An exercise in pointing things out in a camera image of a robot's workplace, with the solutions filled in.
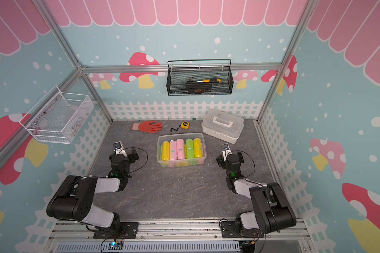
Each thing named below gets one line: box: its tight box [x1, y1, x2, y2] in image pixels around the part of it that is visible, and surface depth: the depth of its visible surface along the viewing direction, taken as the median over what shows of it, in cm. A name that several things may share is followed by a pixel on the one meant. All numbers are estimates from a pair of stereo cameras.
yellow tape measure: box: [169, 121, 191, 133], surface depth 118 cm
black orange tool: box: [185, 87, 206, 94], surface depth 89 cm
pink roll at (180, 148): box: [176, 138, 185, 160], surface depth 96 cm
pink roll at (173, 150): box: [169, 140, 178, 161], surface depth 96 cm
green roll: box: [185, 138, 195, 159], surface depth 96 cm
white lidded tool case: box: [201, 109, 245, 145], surface depth 106 cm
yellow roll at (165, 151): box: [161, 141, 170, 161], surface depth 95 cm
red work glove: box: [131, 120, 164, 133], surface depth 119 cm
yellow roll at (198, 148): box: [193, 138, 203, 158], surface depth 97 cm
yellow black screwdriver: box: [196, 78, 222, 84], surface depth 93 cm
